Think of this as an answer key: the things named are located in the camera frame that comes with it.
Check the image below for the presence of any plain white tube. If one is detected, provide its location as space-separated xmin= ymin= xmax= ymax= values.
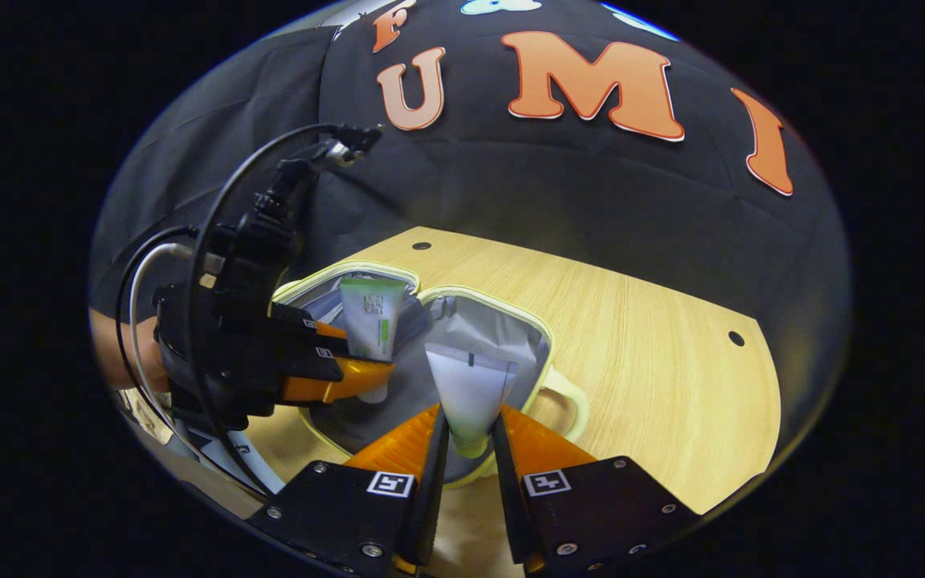
xmin=424 ymin=343 xmax=520 ymax=460

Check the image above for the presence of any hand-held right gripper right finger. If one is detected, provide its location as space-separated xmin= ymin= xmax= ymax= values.
xmin=492 ymin=405 xmax=701 ymax=576

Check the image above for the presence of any black cable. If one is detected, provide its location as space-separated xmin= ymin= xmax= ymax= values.
xmin=113 ymin=123 xmax=343 ymax=496

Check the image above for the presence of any white cable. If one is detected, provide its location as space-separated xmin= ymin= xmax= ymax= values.
xmin=127 ymin=241 xmax=287 ymax=495

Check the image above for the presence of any pale yellow-green suitcase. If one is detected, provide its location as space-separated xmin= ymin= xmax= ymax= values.
xmin=270 ymin=259 xmax=590 ymax=489

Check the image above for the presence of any white tube with green label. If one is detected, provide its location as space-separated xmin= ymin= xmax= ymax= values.
xmin=339 ymin=277 xmax=406 ymax=405

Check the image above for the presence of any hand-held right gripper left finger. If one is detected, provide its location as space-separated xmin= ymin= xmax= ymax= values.
xmin=246 ymin=404 xmax=450 ymax=576

